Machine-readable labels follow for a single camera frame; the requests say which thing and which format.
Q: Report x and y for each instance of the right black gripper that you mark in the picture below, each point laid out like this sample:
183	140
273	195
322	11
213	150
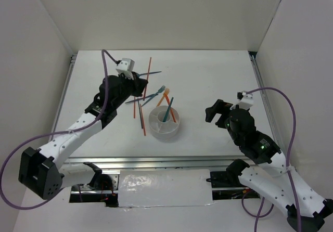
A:
219	106

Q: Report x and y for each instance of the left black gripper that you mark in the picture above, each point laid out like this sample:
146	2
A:
138	84

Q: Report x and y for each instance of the orange plastic knife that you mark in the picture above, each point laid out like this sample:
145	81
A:
171	110

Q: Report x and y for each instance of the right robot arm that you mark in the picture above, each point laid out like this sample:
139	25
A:
305	210

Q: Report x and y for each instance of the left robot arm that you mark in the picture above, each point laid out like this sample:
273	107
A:
43	171

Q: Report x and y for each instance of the dark blue plastic spoon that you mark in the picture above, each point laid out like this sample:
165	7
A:
144	74

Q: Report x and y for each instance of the dark blue plastic knife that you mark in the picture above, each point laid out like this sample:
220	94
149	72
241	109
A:
147	97

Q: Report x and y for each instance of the teal plastic fork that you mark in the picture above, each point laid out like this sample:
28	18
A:
159	91

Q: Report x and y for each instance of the orange-yellow plastic fork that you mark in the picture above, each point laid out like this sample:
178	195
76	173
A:
165	93

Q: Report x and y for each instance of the white divided round container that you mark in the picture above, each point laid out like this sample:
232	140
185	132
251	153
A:
163	130

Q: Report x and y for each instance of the white foam board cover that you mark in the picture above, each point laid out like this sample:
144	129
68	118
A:
165	188

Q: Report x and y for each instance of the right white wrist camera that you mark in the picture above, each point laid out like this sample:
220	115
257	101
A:
244	101

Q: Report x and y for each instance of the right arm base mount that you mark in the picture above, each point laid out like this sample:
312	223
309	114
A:
226	185

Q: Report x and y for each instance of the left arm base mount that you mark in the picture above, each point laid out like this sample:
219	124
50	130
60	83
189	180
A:
99	180

